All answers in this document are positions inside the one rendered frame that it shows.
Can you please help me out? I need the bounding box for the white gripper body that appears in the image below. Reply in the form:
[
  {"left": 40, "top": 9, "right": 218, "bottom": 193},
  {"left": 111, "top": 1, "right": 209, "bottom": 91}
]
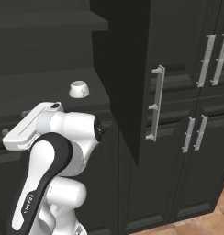
[{"left": 2, "top": 102, "right": 54, "bottom": 151}]

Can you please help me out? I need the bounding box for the tall dark cabinet door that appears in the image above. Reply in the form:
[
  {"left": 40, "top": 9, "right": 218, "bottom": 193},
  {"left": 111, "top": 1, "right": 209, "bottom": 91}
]
[{"left": 126, "top": 0, "right": 209, "bottom": 233}]

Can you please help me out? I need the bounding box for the small white bowl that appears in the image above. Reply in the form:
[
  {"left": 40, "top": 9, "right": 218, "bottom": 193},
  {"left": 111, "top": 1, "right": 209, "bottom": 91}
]
[{"left": 68, "top": 80, "right": 90, "bottom": 99}]

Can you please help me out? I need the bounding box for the dark wall shelf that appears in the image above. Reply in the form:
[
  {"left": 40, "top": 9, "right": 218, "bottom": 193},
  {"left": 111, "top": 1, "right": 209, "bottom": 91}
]
[{"left": 0, "top": 10, "right": 109, "bottom": 34}]

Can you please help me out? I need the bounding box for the long silver door handle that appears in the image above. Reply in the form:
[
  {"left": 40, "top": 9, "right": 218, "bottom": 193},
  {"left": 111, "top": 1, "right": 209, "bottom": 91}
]
[{"left": 144, "top": 64, "right": 166, "bottom": 143}]

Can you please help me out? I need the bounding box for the short silver cabinet handle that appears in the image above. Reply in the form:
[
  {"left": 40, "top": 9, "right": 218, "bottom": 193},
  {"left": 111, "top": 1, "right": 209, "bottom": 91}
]
[
  {"left": 181, "top": 116, "right": 196, "bottom": 154},
  {"left": 193, "top": 114, "right": 209, "bottom": 151}
]

